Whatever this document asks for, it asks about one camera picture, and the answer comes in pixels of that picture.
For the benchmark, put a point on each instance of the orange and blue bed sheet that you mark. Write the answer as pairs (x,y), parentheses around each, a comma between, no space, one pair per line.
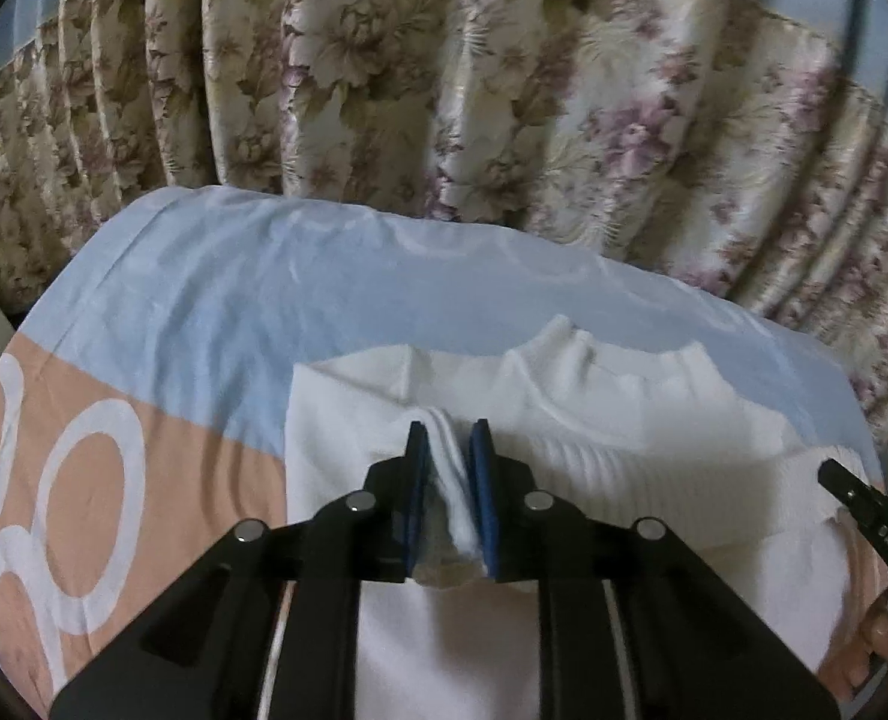
(211,330)

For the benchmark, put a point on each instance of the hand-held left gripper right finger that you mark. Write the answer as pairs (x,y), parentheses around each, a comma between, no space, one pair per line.
(483,510)

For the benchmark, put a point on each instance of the white knit sweater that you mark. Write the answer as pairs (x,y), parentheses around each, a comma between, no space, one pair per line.
(639,457)

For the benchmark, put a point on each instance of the blue floral curtain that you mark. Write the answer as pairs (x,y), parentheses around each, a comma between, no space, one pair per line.
(489,75)

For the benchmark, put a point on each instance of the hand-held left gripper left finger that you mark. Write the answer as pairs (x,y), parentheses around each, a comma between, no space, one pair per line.
(414,510)

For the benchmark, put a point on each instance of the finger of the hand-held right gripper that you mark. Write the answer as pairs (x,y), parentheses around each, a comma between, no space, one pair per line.
(883,529)

